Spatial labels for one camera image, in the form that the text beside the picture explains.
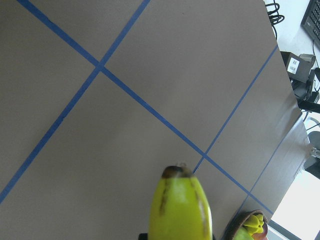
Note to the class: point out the green pear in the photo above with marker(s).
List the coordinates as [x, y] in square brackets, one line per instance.
[242, 234]

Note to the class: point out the red mango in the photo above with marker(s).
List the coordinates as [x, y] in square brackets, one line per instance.
[262, 235]

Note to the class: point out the grey white control box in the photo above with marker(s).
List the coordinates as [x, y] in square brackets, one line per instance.
[298, 67]

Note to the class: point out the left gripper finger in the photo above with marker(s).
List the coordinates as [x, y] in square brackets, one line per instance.
[143, 236]

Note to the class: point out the brown wicker basket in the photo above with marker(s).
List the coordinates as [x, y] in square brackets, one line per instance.
[238, 221]

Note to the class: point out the yellow banana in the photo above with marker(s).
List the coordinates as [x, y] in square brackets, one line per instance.
[179, 209]

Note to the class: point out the black keyboard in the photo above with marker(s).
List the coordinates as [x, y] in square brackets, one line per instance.
[311, 21]

